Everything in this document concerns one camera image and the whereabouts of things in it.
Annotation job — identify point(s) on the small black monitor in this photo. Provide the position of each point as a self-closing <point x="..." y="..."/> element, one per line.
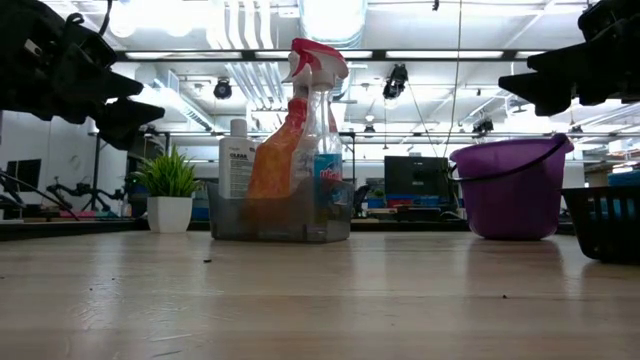
<point x="27" y="175"/>

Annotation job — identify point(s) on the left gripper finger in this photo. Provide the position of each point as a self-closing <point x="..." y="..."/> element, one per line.
<point x="95" y="85"/>
<point x="127" y="122"/>

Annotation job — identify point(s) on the grey translucent plastic bin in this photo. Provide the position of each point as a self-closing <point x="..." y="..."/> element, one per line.
<point x="280" y="225"/>

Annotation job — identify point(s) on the black plastic basket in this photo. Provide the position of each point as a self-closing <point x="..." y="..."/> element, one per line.
<point x="580" y="235"/>

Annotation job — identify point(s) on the black ceiling spotlight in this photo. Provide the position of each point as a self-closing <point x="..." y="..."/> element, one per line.
<point x="395" y="82"/>
<point x="222" y="89"/>
<point x="483" y="126"/>

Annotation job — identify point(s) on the black aluminium rig frame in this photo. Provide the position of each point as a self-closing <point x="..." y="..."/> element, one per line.
<point x="75" y="229"/>

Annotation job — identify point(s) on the blue liquid spray bottle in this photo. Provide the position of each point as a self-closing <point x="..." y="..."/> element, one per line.
<point x="327" y="172"/>

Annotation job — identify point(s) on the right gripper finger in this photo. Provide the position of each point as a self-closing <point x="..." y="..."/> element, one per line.
<point x="545" y="92"/>
<point x="565" y="59"/>

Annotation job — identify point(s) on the purple plastic bucket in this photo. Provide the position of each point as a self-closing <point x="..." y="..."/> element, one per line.
<point x="510" y="200"/>

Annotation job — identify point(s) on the black computer monitor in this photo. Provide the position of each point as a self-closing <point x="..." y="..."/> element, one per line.
<point x="415" y="177"/>

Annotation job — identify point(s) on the white plastic bottle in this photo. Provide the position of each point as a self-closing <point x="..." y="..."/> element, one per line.
<point x="235" y="165"/>

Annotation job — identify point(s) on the green plant in white pot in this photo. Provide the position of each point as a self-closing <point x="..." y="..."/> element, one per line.
<point x="169" y="215"/>

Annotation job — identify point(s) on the orange liquid spray bottle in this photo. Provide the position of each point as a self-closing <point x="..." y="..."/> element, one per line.
<point x="272" y="165"/>

